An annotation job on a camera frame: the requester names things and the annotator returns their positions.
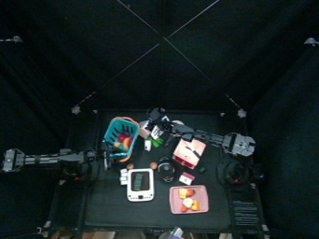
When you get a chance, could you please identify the cream toy knife block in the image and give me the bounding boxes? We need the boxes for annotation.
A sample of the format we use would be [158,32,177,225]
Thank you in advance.
[138,119,165,140]

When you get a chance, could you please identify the small white red box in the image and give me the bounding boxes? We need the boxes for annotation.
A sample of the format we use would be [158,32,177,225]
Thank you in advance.
[178,172,196,186]

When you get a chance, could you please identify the orange toy fruit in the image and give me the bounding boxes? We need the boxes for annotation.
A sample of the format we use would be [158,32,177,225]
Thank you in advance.
[121,137,134,150]

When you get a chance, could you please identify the small white toy blocks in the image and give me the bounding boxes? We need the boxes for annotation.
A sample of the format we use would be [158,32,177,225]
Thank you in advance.
[118,168,129,186]

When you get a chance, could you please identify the teal basket with orange rim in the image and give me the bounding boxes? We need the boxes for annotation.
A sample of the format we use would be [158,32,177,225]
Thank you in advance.
[102,116,140,163]

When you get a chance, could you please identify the white toy kitchen scale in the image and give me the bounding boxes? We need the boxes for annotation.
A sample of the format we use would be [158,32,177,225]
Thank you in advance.
[125,168,156,203]

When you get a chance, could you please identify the pink plastic tray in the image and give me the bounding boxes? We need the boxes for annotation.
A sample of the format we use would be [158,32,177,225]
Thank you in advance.
[168,185,210,215]

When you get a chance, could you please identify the thin diagonal brace cord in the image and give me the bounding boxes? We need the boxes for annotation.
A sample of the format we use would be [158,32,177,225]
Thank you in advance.
[78,0,220,104]
[116,0,241,110]

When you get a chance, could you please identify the printed label plate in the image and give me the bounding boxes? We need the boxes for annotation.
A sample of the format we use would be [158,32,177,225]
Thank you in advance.
[230,199,260,232]

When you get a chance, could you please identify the thin black toy utensil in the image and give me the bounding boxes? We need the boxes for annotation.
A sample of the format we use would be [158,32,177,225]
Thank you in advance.
[184,145,200,159]

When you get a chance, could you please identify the red wooden box with knob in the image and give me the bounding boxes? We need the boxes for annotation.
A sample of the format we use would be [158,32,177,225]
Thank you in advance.
[170,137,208,171]

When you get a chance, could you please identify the grey frame bracket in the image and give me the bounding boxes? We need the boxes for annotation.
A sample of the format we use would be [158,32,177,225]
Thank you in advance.
[304,36,319,47]

